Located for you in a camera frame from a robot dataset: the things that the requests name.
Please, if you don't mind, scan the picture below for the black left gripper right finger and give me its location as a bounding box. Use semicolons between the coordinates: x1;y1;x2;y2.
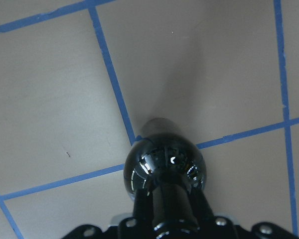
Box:
189;188;214;221

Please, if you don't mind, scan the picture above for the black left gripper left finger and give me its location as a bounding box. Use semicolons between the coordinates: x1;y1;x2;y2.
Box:
133;189;153;222

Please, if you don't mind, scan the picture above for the dark glass wine bottle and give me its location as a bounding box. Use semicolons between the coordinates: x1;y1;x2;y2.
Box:
124;118;206;239

